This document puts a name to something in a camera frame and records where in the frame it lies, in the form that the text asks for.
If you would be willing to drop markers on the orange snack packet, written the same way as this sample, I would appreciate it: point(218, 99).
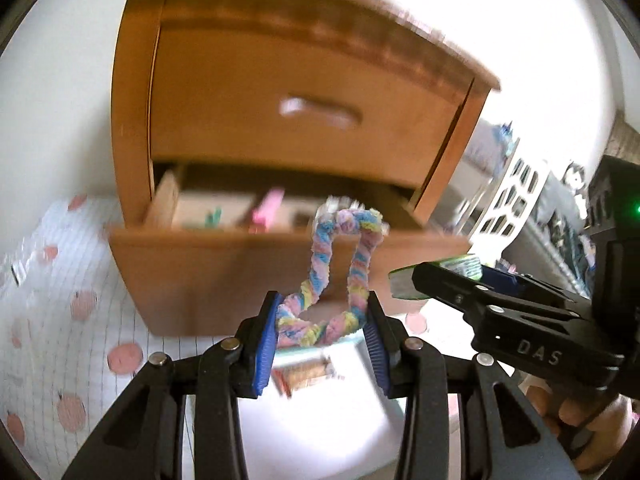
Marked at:
point(305, 375)

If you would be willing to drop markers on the person's right hand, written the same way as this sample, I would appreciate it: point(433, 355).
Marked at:
point(600, 420)

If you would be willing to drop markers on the wooden drawer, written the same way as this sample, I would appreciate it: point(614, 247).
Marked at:
point(250, 125)
point(200, 275)

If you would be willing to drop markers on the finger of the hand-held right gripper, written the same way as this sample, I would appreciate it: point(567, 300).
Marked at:
point(502, 279)
point(530, 330)

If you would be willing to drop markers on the pastel pipe cleaner loop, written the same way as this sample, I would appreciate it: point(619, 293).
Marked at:
point(322, 255)

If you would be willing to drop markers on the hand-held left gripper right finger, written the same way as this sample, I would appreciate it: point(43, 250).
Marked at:
point(376, 355)

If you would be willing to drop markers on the white tray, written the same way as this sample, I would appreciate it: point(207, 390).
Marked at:
point(325, 435)

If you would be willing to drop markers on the pink hair clip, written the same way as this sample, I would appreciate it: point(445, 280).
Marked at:
point(267, 207)

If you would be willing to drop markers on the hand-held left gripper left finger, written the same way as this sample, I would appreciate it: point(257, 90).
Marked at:
point(265, 350)

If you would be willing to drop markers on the checked peach print bedsheet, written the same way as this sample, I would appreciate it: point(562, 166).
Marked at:
point(50, 310)

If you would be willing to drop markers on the closed wooden drawer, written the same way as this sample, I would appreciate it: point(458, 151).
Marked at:
point(250, 125)

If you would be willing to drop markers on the white lattice basket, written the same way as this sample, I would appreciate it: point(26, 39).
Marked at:
point(515, 195)

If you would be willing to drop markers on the wooden nightstand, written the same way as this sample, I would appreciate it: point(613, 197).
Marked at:
point(135, 110)

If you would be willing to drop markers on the small green item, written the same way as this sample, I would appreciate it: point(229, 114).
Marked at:
point(214, 217)

